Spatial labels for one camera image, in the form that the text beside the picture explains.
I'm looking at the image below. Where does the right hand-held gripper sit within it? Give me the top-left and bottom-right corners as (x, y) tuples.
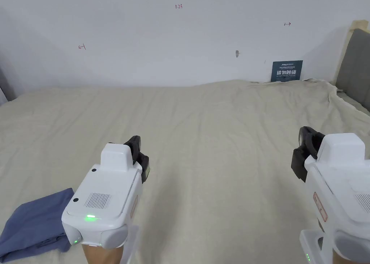
(291, 126), (370, 264)

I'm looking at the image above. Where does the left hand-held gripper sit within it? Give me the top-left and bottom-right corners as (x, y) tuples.
(61, 135), (150, 264)

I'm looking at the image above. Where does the person's left hand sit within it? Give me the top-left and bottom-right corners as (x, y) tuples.
(82, 242), (125, 264)

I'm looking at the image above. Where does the person's right hand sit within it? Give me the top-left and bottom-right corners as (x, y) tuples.
(332, 245), (370, 264)

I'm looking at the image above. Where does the bed with beige sheet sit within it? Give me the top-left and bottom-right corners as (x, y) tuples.
(0, 78), (370, 264)

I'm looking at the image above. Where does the dark blue sign card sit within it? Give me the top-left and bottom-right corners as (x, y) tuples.
(270, 60), (304, 82)

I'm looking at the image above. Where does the grey padded headboard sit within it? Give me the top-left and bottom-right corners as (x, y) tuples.
(332, 19), (370, 116)

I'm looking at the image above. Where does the dark blue garment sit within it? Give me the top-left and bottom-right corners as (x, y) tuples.
(0, 187), (74, 263)

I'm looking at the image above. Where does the grey curtain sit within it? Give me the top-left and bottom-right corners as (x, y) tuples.
(0, 65), (17, 106)

